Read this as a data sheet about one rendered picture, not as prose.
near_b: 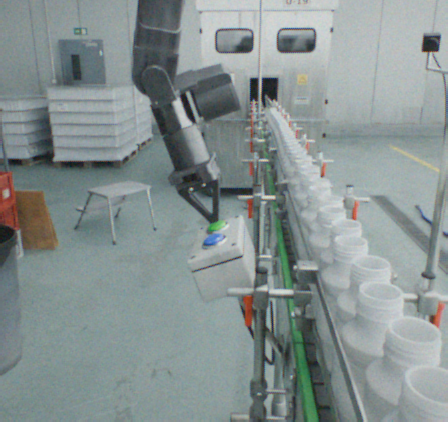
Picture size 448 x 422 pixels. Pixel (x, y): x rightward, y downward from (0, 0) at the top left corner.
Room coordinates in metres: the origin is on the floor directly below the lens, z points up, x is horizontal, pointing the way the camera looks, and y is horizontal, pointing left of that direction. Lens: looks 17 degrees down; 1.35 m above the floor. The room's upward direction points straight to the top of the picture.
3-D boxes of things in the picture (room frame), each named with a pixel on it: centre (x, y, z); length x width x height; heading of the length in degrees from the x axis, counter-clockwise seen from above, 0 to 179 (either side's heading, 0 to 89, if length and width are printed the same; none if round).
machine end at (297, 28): (5.49, -0.46, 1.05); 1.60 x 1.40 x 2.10; 177
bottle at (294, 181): (0.94, -0.17, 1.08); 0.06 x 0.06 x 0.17
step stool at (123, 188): (3.69, 1.00, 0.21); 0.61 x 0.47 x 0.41; 50
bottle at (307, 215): (0.70, -0.16, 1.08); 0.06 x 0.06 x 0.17
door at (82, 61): (10.42, 3.26, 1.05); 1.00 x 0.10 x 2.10; 87
